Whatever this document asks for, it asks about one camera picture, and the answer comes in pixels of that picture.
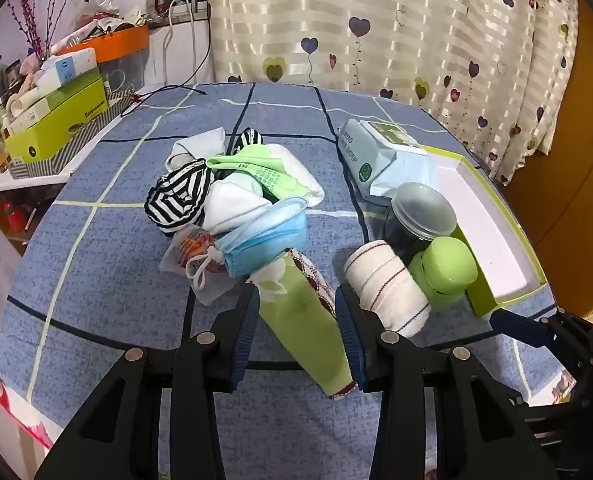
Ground light green printed sock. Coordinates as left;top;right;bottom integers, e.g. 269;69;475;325
205;145;310;201

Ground white and blue box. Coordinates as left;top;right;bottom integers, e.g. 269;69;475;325
35;47;100;93

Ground green sock with patterned trim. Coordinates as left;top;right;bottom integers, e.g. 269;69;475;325
249;247;362;401

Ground translucent drawstring pouch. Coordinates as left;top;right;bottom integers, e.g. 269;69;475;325
159;225;242;307

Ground striped storage box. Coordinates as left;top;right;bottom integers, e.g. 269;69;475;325
7;91;134;179

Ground dark jar with clear lid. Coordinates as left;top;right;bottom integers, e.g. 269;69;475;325
383;181;458;266

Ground purple decorative branches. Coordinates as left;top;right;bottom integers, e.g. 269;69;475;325
6;0;97;58

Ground clear plastic bin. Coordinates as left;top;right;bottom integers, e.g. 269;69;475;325
96;50;152;96

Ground wooden cabinet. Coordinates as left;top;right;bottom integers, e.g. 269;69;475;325
501;0;593;321

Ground green and white box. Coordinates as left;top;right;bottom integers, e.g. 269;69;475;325
421;144;547;318

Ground stack of blue face masks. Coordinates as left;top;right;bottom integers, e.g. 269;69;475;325
211;196;311;278

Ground wet wipes packet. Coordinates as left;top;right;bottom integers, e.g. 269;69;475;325
337;119;440;206

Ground green cardboard box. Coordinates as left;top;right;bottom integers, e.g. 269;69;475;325
4;78;108;158

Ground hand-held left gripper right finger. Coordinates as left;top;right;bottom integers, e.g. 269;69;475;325
335;284;560;480

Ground black cable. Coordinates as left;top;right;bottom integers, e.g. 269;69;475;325
121;84;207;118

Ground white shelf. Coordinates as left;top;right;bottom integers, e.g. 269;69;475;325
0;160;72;196

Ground white striped towel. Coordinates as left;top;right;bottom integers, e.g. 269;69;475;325
344;240;431;338

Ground orange tray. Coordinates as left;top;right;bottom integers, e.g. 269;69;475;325
56;26;151;65

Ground white cable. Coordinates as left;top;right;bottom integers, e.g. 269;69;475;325
161;0;200;86

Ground cream heart print curtain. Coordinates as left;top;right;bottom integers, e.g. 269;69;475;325
199;0;580;186

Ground green round container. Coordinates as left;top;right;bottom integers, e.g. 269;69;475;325
407;236;479;309

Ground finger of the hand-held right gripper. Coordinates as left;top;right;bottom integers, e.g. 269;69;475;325
489;308;593;368

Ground black white striped sock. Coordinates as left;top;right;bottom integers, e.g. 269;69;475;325
226;127;264;156
145;159;216;237

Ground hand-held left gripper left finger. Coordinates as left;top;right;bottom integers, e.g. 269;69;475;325
35;284;262;480

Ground blue plaid bedsheet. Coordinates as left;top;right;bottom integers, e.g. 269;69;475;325
0;82;577;480

